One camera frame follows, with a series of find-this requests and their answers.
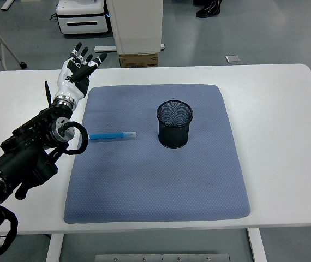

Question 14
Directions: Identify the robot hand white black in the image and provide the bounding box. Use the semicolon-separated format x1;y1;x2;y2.
53;42;109;103

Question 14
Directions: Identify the blue marker with clear cap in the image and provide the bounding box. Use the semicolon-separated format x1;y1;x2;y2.
88;131;137;141

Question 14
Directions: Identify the brown cardboard box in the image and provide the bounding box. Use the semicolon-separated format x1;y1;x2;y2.
118;53;159;68

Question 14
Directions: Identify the grey metal floor bar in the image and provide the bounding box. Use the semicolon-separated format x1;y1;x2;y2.
94;43;166;53

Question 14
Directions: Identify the person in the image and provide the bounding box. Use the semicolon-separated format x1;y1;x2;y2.
193;0;223;19

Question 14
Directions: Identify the white floor bar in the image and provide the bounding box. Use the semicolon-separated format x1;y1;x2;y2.
0;0;19;11

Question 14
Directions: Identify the black mesh pen holder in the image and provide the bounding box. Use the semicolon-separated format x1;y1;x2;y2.
156;100;194;150

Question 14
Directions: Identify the white table leg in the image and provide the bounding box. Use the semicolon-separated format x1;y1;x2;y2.
45;234;64;262
247;228;267;262

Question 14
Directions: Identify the grey metal plate with screws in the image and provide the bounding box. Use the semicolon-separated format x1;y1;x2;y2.
94;254;231;262

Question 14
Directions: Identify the white machine with black slot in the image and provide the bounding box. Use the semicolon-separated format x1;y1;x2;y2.
56;0;110;35

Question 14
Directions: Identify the blue textured mat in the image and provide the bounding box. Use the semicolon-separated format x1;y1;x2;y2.
63;84;252;225

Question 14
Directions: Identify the white pedestal column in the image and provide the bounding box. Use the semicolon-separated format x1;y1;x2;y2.
106;0;164;55

